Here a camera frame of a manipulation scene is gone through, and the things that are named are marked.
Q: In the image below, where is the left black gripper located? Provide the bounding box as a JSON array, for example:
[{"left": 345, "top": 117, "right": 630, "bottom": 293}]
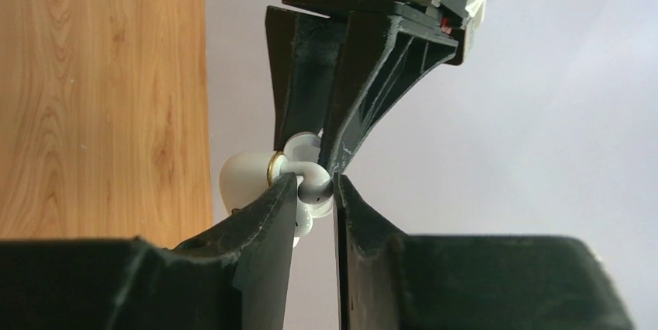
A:
[{"left": 265, "top": 0, "right": 476, "bottom": 174}]

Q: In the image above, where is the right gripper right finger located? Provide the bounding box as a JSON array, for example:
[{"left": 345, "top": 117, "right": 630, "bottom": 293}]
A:
[{"left": 334, "top": 175, "right": 634, "bottom": 329}]

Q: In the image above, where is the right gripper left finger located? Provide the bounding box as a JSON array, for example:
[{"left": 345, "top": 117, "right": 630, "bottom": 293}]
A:
[{"left": 1, "top": 175, "right": 296, "bottom": 329}]

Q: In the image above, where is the white earbud charging case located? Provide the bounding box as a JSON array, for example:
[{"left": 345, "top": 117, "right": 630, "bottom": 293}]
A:
[{"left": 219, "top": 132, "right": 321, "bottom": 214}]

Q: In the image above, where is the white earbud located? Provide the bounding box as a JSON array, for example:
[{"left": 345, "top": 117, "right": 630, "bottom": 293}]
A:
[{"left": 286, "top": 162, "right": 334, "bottom": 248}]

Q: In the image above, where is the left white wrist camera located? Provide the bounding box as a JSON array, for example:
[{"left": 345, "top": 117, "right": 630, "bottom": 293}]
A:
[{"left": 465, "top": 0, "right": 487, "bottom": 37}]

